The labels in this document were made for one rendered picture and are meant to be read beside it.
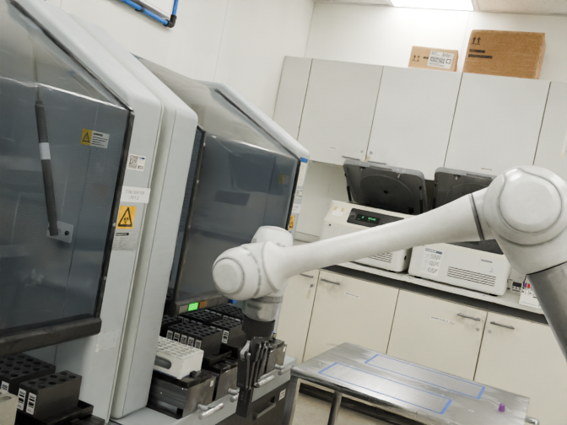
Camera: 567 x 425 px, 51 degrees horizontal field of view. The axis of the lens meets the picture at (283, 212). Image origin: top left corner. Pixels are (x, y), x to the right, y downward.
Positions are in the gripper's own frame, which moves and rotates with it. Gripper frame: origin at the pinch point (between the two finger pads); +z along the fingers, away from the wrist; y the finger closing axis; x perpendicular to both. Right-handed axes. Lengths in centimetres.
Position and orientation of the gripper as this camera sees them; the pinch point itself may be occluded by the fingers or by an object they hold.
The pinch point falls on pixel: (245, 400)
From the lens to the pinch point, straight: 146.2
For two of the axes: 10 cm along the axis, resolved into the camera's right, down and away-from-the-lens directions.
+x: 9.0, 1.8, -3.9
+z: -1.8, 9.8, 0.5
